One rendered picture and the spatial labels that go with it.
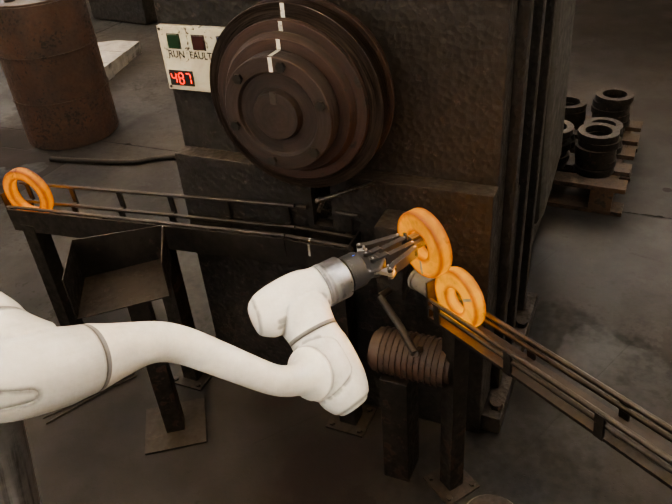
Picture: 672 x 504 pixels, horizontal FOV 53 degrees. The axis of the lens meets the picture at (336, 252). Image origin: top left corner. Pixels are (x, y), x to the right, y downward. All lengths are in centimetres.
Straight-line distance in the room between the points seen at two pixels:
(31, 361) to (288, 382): 45
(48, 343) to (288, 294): 50
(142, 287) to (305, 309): 82
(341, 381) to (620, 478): 120
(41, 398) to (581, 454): 172
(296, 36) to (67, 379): 95
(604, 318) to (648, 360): 25
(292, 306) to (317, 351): 10
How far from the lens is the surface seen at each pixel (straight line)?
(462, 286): 160
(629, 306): 287
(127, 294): 202
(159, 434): 241
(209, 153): 207
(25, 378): 93
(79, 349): 97
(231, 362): 114
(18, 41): 444
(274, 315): 129
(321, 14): 159
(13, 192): 260
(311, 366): 124
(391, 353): 180
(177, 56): 200
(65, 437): 254
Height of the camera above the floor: 173
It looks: 34 degrees down
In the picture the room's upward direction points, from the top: 5 degrees counter-clockwise
